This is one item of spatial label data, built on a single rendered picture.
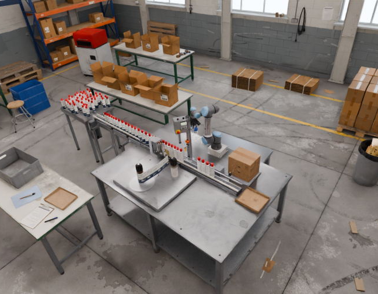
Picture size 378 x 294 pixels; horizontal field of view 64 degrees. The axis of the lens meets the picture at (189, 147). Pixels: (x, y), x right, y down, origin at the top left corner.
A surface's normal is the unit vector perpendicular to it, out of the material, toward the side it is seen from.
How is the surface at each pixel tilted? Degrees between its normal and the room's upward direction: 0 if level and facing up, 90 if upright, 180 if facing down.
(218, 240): 0
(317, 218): 0
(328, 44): 90
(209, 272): 1
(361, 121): 87
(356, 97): 90
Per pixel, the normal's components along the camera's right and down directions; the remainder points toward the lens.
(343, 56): -0.59, 0.51
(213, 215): -0.06, -0.80
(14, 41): 0.80, 0.32
